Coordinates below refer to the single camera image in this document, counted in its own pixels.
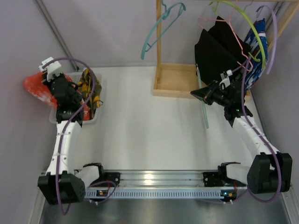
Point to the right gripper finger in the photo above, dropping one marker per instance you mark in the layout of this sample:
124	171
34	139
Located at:
213	86
200	94

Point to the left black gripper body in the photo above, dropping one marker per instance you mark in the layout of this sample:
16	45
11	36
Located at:
54	81

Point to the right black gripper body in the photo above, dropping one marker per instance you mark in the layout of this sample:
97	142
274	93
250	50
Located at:
210	97

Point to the red white trousers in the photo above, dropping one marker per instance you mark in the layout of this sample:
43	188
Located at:
33	84

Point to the camouflage trousers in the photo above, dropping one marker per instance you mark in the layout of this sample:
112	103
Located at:
85	86

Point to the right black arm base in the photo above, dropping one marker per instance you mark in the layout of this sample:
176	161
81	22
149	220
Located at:
214	179

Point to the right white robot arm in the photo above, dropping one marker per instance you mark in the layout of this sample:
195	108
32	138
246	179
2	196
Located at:
269	170

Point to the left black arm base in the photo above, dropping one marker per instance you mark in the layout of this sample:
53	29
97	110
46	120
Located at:
112	176

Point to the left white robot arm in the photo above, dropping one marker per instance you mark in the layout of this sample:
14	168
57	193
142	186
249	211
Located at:
60	184

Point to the black trousers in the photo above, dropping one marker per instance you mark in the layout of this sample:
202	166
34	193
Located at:
218	50

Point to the blue patterned trousers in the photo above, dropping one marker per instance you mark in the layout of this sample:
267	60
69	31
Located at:
255	51

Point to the lime green hanger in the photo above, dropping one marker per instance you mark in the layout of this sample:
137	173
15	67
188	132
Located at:
235	7

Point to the pink hanger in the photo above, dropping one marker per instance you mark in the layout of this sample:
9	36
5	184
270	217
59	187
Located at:
235	35

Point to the white plastic basket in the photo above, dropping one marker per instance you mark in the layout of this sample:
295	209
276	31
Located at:
75	76

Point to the wooden clothes rack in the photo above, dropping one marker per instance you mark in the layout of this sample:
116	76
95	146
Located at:
177	80

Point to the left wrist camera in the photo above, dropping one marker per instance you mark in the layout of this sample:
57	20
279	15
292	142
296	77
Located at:
51	70

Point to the grey slotted cable duct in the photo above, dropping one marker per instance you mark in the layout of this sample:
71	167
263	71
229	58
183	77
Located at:
156	194

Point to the aluminium mounting rail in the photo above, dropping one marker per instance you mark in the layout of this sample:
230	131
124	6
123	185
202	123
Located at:
161	178

